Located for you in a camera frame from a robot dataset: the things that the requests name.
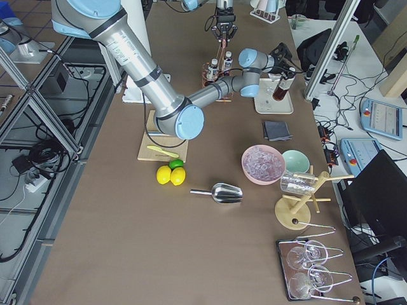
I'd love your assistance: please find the cream rabbit tray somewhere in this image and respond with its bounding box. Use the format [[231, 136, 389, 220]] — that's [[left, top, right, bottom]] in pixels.
[[254, 78, 294, 114]]

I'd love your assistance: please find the yellow plastic knife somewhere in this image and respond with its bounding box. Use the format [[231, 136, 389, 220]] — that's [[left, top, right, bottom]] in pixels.
[[147, 146, 179, 158]]

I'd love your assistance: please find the green lime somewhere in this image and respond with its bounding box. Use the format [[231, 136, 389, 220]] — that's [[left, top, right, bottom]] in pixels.
[[169, 159, 184, 170]]

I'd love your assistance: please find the clear ice cubes pile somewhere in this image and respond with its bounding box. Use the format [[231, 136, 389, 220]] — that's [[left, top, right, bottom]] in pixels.
[[243, 147, 285, 181]]

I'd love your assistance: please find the upper whole lemon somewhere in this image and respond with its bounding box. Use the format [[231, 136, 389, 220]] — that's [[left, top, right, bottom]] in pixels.
[[156, 165, 172, 185]]

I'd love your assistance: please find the tea bottle white cap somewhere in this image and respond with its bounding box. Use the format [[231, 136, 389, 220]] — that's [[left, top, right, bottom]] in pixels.
[[207, 58, 219, 81], [272, 71, 295, 101]]

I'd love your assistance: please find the bamboo cutting board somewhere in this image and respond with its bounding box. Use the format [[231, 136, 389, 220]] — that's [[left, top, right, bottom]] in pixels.
[[137, 110, 188, 162]]

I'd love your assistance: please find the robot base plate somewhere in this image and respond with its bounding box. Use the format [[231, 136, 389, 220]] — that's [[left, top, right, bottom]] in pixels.
[[122, 76, 149, 104]]

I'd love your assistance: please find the round wooden stand base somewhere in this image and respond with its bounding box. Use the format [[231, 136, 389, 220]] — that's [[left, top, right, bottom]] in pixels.
[[274, 194, 311, 231]]

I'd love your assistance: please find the hanging wine glass two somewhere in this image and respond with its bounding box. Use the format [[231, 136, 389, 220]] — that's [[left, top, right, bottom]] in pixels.
[[288, 265, 333, 300]]

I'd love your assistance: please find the wire wine glass holder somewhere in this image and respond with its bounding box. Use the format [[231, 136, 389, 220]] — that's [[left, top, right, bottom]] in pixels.
[[292, 218, 362, 302]]

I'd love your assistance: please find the blue teach pendant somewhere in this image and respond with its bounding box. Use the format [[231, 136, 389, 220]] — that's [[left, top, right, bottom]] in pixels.
[[361, 99, 403, 140], [340, 138, 382, 177]]

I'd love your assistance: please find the steel ice scoop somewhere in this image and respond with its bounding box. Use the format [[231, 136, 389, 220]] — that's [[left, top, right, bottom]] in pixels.
[[190, 182, 243, 204]]

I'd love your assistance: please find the black monitor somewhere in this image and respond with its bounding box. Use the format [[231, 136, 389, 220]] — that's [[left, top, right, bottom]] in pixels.
[[340, 150, 406, 238]]

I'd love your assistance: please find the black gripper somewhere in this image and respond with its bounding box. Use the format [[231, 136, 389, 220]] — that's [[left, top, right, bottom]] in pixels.
[[269, 43, 292, 74], [211, 14, 238, 41]]

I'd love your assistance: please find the clear wine glass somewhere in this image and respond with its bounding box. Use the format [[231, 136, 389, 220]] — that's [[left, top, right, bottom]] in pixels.
[[268, 73, 282, 81]]

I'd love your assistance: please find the grey folded cloth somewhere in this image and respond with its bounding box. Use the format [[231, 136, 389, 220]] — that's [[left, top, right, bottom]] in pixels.
[[263, 121, 292, 142]]

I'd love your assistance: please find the pink bowl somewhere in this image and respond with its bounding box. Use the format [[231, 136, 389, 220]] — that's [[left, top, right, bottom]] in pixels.
[[241, 145, 286, 185]]

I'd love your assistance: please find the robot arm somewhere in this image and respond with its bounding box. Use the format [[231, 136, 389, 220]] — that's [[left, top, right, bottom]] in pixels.
[[51, 1, 294, 140], [181, 0, 238, 44]]

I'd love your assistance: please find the hanging wine glass one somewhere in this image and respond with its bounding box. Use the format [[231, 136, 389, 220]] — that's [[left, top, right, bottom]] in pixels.
[[286, 240, 328, 270]]

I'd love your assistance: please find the whole lemon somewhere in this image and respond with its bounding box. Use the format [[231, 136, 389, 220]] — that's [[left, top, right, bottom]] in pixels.
[[156, 165, 172, 185], [170, 167, 186, 186]]

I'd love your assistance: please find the aluminium frame post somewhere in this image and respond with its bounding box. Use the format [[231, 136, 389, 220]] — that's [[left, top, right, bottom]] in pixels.
[[304, 0, 360, 102]]

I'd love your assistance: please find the copper wire bottle rack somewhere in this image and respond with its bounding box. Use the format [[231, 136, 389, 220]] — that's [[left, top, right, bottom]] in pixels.
[[202, 39, 238, 103]]

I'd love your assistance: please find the lower whole lemon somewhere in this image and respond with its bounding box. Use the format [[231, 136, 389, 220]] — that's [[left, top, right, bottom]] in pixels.
[[170, 167, 186, 186]]

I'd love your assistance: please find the green bowl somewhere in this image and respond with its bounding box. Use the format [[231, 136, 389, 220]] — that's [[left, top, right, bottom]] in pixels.
[[282, 150, 310, 173]]

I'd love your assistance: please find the glass tumbler on stand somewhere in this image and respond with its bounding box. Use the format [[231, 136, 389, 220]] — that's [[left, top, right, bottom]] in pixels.
[[280, 171, 318, 195]]

